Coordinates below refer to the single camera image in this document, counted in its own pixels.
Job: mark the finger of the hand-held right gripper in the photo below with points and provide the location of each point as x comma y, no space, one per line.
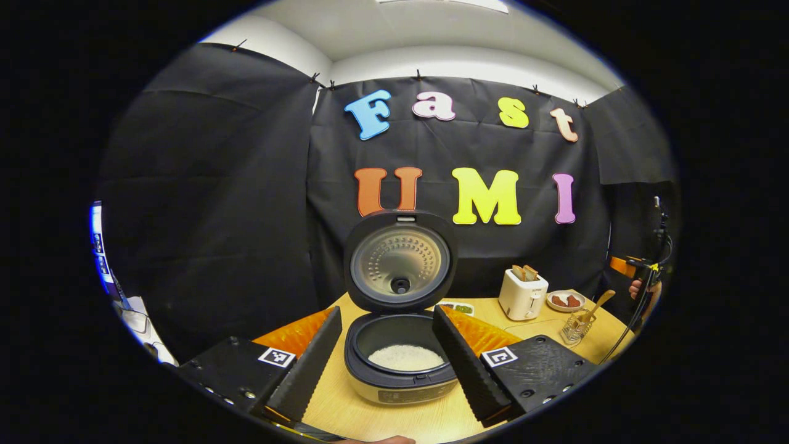
621,266

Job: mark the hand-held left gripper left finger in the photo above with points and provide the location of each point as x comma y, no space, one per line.
305,370

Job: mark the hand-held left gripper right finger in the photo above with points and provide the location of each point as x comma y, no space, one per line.
465,370

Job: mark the wooden spoon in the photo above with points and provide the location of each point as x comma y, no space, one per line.
599,303

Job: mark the white rice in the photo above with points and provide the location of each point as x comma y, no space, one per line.
404,357

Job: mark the grey rice cooker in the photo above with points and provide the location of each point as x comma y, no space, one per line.
400,259

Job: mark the brown meat piece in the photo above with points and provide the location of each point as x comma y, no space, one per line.
574,301
558,301

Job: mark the white divided condiment dish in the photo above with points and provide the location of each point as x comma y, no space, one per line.
457,308

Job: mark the white round plate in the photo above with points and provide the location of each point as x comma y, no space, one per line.
567,309

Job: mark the white toaster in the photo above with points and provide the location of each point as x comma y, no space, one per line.
521,302

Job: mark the toast slice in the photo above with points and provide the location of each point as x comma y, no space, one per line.
531,272
518,273

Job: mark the white desk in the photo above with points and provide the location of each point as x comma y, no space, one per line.
142,327

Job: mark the black backdrop cloth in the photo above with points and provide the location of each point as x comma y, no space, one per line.
246,185

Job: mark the computer monitor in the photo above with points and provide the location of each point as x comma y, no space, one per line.
102,246

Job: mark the long ceiling light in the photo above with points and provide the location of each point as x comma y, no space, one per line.
444,4

